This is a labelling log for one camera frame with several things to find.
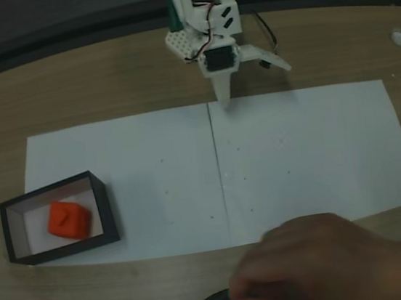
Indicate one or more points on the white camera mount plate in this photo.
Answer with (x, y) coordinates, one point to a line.
(262, 54)

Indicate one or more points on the orange cube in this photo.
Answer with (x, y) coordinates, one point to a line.
(68, 221)

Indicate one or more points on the dark brown open box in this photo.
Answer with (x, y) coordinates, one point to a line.
(107, 212)

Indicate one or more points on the white paper sheet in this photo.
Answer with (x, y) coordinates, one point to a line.
(313, 143)
(151, 163)

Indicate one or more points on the person's hand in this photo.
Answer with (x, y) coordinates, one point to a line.
(308, 254)

